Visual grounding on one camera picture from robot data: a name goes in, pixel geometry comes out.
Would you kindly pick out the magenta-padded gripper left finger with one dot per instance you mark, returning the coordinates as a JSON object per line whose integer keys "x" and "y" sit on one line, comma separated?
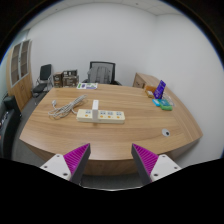
{"x": 76, "y": 159}

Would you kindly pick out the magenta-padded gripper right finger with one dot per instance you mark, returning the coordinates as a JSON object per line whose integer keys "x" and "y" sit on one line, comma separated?
{"x": 146, "y": 159}

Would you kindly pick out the cream power strip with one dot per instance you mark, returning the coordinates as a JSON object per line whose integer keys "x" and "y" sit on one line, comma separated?
{"x": 113, "y": 116}

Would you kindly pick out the green folded cloth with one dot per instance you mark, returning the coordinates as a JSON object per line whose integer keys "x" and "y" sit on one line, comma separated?
{"x": 167, "y": 108}

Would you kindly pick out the blue packet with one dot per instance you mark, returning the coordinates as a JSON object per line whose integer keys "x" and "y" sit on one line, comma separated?
{"x": 156, "y": 102}

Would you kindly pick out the teal flat box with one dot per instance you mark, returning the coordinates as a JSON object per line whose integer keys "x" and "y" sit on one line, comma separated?
{"x": 163, "y": 102}

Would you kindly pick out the clear plastic bag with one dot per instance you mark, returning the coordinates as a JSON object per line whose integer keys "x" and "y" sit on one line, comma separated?
{"x": 169, "y": 98}

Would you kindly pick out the small tan box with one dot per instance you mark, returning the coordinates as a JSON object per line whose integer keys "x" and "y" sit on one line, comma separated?
{"x": 150, "y": 94}

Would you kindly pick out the orange box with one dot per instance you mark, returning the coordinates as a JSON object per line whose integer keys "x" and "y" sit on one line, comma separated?
{"x": 149, "y": 88}

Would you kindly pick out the purple standing package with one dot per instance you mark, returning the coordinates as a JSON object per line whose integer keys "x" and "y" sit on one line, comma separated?
{"x": 160, "y": 89}

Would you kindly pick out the white printed leaflet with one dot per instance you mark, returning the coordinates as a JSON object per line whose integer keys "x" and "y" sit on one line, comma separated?
{"x": 86, "y": 86}

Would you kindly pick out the black armchair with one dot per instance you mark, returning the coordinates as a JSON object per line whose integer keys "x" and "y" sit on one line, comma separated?
{"x": 8, "y": 123}

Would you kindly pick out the wooden side cabinet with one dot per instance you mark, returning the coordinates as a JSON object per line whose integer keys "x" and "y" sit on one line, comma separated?
{"x": 140, "y": 81}

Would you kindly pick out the wooden glass-door cabinet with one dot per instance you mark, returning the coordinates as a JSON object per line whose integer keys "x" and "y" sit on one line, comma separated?
{"x": 20, "y": 90}

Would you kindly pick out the grey mesh office chair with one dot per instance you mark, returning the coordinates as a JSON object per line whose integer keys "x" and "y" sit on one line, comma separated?
{"x": 101, "y": 73}

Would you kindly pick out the black visitor chair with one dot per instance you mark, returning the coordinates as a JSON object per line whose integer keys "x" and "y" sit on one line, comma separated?
{"x": 45, "y": 71}

